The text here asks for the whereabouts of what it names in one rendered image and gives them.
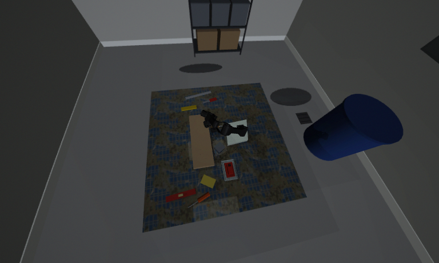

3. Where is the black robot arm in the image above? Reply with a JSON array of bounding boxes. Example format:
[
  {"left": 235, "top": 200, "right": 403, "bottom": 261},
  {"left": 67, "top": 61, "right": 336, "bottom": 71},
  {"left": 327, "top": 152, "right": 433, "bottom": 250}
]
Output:
[{"left": 200, "top": 110, "right": 248, "bottom": 137}]

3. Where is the tan floor panel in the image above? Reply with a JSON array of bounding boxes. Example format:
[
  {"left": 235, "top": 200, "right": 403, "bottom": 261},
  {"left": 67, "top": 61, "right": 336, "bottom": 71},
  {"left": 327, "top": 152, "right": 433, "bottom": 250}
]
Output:
[{"left": 189, "top": 115, "right": 214, "bottom": 169}]

